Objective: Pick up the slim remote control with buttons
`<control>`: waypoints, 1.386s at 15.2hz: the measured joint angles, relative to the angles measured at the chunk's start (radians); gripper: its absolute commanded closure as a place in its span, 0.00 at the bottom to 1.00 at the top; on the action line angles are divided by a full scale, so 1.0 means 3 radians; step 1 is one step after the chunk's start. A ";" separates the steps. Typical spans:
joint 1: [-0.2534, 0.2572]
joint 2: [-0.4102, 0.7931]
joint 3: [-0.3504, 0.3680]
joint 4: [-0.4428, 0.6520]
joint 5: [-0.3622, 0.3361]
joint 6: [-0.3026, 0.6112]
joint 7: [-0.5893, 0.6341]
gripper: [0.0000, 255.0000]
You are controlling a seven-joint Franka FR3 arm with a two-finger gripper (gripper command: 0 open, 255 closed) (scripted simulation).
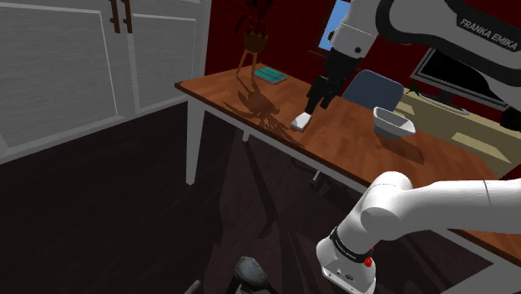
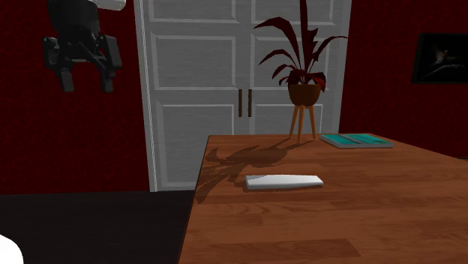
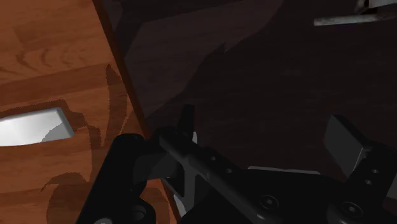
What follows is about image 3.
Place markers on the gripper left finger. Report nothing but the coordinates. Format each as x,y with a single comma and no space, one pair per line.
124,173

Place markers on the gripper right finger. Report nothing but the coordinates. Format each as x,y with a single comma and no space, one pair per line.
347,145

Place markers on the brown wooden table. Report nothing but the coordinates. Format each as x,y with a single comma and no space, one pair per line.
46,46

